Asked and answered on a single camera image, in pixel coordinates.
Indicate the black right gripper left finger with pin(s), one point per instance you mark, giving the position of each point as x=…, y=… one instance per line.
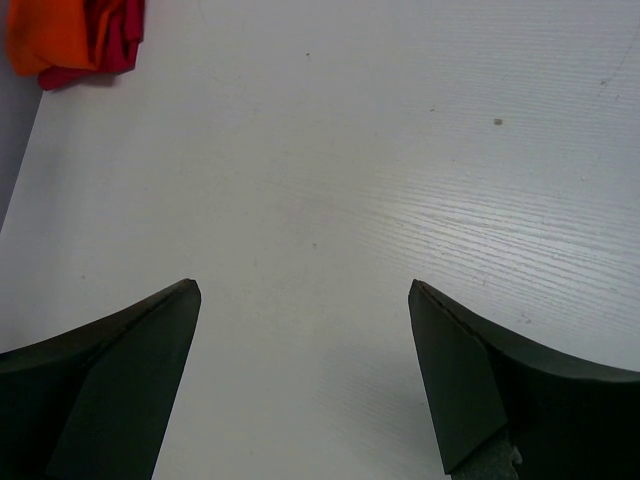
x=95, y=402

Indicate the orange t shirt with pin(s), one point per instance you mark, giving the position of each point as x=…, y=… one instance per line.
x=55, y=33

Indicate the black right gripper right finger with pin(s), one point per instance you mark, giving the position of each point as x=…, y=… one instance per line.
x=506, y=407

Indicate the folded red t shirt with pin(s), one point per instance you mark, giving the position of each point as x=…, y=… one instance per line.
x=115, y=30

